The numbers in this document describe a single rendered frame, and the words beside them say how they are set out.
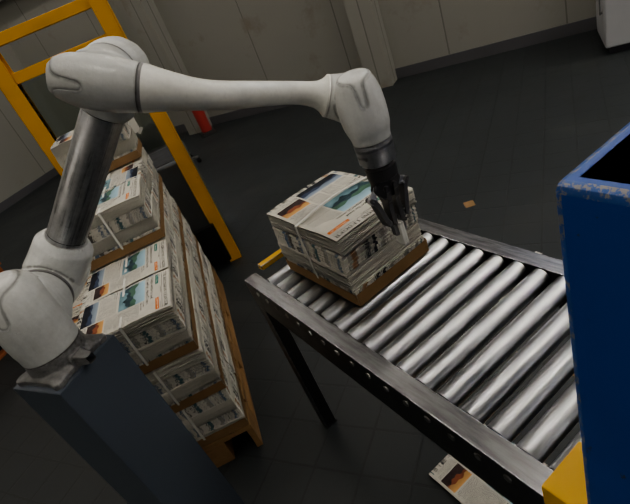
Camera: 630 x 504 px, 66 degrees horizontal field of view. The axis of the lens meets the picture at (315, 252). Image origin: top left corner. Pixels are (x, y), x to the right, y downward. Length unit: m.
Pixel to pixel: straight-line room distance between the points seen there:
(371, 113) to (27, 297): 0.90
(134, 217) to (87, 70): 1.23
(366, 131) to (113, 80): 0.52
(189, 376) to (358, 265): 0.91
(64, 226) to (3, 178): 7.70
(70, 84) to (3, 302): 0.53
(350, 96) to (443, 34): 5.10
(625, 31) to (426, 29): 2.05
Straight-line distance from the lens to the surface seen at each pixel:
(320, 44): 6.54
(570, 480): 0.43
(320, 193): 1.51
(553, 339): 1.19
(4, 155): 9.19
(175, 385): 1.98
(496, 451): 1.01
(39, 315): 1.33
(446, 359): 1.16
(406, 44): 6.24
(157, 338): 1.85
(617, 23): 5.18
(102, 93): 1.07
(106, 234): 2.29
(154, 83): 1.06
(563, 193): 0.20
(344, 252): 1.26
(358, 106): 1.06
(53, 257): 1.43
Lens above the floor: 1.65
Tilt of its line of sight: 30 degrees down
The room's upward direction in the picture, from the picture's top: 23 degrees counter-clockwise
